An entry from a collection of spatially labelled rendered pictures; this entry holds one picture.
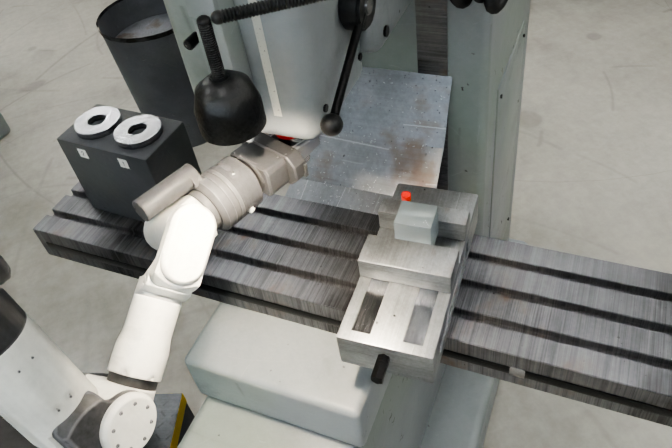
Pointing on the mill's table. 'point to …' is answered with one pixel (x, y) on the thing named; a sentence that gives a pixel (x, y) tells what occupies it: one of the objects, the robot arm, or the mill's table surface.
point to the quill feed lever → (360, 19)
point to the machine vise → (409, 295)
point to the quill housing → (329, 41)
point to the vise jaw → (409, 263)
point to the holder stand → (124, 155)
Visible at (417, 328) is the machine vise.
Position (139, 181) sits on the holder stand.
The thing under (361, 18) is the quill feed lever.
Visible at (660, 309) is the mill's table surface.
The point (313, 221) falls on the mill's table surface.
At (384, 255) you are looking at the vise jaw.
